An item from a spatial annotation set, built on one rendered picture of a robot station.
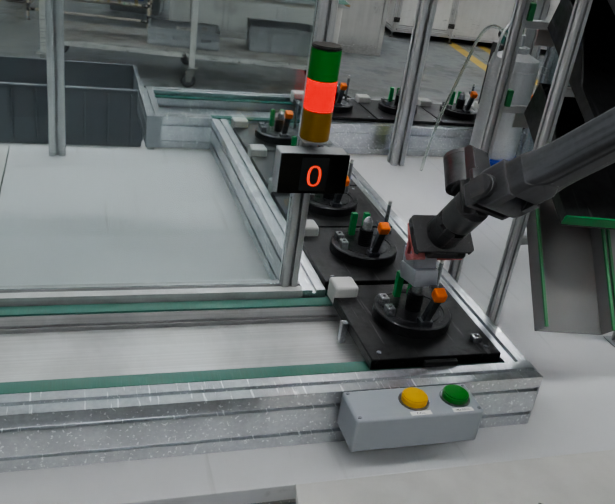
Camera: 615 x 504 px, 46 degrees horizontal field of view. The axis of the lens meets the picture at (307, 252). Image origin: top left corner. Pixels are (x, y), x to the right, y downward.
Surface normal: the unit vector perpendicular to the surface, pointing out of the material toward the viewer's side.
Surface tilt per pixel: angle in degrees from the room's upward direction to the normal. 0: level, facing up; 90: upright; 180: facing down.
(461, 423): 90
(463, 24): 90
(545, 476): 0
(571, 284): 45
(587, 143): 72
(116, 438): 90
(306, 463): 0
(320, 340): 0
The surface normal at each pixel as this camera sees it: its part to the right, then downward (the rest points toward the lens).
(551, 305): 0.17, -0.30
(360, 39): 0.11, 0.46
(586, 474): 0.13, -0.89
